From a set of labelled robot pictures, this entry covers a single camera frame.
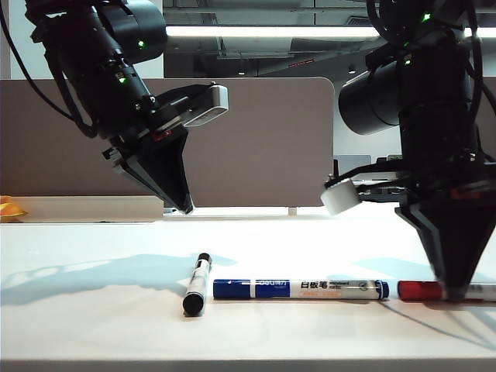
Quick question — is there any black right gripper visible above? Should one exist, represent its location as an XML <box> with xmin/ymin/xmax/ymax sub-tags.
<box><xmin>394</xmin><ymin>150</ymin><xmax>496</xmax><ymax>302</ymax></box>

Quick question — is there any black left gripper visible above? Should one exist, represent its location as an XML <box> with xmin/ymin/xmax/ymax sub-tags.
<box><xmin>95</xmin><ymin>82</ymin><xmax>218</xmax><ymax>215</ymax></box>

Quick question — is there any red capped white marker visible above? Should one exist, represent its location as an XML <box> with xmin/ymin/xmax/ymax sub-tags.
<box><xmin>396</xmin><ymin>280</ymin><xmax>496</xmax><ymax>303</ymax></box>

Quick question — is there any black capped white marker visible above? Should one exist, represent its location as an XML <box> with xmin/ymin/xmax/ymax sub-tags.
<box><xmin>181</xmin><ymin>252</ymin><xmax>212</xmax><ymax>318</ymax></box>

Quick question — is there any blue capped white marker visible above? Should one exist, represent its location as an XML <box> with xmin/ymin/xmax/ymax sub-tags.
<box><xmin>212</xmin><ymin>277</ymin><xmax>391</xmax><ymax>302</ymax></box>

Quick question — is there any white desk ledge box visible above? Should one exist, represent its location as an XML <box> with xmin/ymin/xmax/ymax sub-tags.
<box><xmin>0</xmin><ymin>195</ymin><xmax>164</xmax><ymax>225</ymax></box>

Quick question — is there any large brown desk partition panel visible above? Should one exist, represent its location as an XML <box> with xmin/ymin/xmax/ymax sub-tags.
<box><xmin>0</xmin><ymin>76</ymin><xmax>336</xmax><ymax>209</ymax></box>

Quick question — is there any orange yellow object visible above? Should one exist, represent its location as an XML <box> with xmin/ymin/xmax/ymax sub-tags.
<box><xmin>0</xmin><ymin>195</ymin><xmax>30</xmax><ymax>223</ymax></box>

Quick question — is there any long ceiling light strip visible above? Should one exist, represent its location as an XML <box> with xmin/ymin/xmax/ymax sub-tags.
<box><xmin>164</xmin><ymin>24</ymin><xmax>384</xmax><ymax>39</ymax></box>

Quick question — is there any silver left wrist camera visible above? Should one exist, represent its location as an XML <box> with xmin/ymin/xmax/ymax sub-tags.
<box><xmin>183</xmin><ymin>84</ymin><xmax>230</xmax><ymax>129</ymax></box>

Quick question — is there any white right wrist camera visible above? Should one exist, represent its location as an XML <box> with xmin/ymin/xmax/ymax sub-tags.
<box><xmin>319</xmin><ymin>177</ymin><xmax>362</xmax><ymax>218</ymax></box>

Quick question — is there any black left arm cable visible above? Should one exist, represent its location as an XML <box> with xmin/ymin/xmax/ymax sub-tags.
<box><xmin>0</xmin><ymin>0</ymin><xmax>98</xmax><ymax>139</ymax></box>

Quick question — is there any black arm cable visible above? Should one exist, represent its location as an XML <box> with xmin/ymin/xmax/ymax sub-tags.
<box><xmin>0</xmin><ymin>0</ymin><xmax>98</xmax><ymax>139</ymax></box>
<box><xmin>463</xmin><ymin>0</ymin><xmax>496</xmax><ymax>164</ymax></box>

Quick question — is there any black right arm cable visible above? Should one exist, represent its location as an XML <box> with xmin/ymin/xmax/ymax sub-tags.
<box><xmin>463</xmin><ymin>0</ymin><xmax>496</xmax><ymax>164</ymax></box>

